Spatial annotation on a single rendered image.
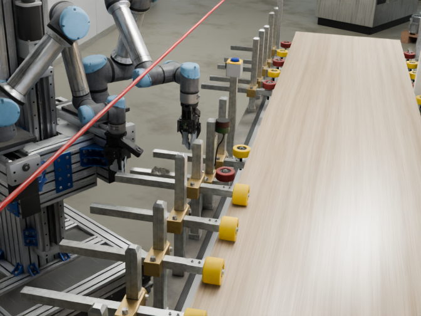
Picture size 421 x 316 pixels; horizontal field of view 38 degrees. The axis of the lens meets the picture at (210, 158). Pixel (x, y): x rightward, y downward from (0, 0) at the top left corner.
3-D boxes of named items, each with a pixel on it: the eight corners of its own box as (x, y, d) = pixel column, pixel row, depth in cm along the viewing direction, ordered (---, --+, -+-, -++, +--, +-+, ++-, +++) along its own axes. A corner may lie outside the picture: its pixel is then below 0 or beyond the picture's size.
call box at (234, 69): (225, 78, 292) (226, 61, 289) (228, 73, 299) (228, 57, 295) (240, 79, 291) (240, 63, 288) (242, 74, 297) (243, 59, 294)
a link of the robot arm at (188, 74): (191, 59, 241) (204, 65, 235) (190, 86, 245) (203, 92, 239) (175, 63, 236) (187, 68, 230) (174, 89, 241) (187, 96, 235)
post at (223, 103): (215, 192, 292) (218, 97, 271) (216, 189, 295) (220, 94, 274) (222, 193, 291) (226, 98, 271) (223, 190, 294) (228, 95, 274)
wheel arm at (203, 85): (200, 89, 375) (200, 83, 373) (202, 88, 378) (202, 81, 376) (270, 97, 367) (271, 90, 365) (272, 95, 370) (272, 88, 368)
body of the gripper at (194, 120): (176, 133, 243) (176, 105, 238) (181, 126, 251) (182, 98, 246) (195, 135, 242) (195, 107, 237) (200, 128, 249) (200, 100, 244)
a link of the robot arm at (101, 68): (76, 84, 277) (74, 55, 271) (103, 79, 285) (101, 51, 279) (88, 92, 269) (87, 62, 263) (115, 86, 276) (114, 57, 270)
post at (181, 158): (173, 274, 223) (175, 155, 202) (176, 268, 226) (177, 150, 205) (182, 275, 222) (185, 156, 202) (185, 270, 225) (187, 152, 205)
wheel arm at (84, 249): (59, 252, 192) (57, 242, 191) (64, 246, 196) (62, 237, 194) (213, 277, 184) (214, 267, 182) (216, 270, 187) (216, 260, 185)
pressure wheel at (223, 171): (213, 197, 257) (213, 172, 252) (217, 188, 264) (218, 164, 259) (232, 199, 255) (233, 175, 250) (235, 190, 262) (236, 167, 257)
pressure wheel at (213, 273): (204, 256, 182) (208, 255, 190) (200, 283, 181) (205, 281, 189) (223, 259, 181) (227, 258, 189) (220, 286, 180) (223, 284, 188)
